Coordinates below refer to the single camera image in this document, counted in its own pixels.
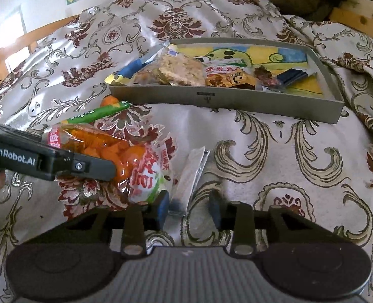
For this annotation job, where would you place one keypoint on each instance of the white and orange snack packet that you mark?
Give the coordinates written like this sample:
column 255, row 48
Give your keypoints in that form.
column 227, row 75

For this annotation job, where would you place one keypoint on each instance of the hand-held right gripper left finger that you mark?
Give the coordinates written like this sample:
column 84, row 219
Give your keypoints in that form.
column 162, row 208

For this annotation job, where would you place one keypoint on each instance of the clear bag of rice crackers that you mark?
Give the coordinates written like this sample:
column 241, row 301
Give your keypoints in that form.
column 173, row 68

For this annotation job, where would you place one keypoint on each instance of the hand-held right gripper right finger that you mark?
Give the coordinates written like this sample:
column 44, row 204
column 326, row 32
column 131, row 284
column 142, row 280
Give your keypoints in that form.
column 214, row 210

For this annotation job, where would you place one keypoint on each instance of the dark blue snack packet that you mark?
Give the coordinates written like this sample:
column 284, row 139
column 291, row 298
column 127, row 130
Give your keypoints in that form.
column 292, row 77

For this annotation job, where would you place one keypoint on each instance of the blue and yellow snack packet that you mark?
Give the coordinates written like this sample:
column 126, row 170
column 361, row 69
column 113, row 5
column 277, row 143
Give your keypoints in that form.
column 126, row 72

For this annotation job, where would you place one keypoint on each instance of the floral printed blanket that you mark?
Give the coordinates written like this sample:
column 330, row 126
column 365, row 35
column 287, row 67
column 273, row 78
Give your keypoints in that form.
column 268, row 151

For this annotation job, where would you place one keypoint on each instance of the wooden bed frame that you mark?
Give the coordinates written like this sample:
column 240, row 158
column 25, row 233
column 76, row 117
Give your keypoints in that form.
column 353, row 15

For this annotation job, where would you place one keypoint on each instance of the white window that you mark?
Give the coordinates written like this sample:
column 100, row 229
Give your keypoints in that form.
column 3, row 28

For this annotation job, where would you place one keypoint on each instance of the green stick snack packet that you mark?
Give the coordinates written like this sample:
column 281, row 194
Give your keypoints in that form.
column 94, row 113

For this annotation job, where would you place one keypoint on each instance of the small orange snack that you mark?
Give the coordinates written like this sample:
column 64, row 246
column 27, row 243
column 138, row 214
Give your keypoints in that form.
column 110, row 101

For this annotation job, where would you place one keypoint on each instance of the grey tray with cartoon lining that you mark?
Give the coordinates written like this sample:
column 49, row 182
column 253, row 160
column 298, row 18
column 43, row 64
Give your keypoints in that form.
column 237, row 101

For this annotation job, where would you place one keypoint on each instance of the dark red snack packet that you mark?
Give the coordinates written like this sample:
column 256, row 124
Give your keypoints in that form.
column 267, row 75

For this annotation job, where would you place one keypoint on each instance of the silver clear snack packet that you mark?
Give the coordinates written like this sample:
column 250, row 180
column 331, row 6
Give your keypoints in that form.
column 189, row 180

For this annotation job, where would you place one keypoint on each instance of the clear bag of orange snacks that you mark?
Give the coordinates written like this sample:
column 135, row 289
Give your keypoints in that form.
column 129, row 157

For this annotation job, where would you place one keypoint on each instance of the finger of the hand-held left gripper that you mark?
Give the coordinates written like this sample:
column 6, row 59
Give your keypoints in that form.
column 94, row 169

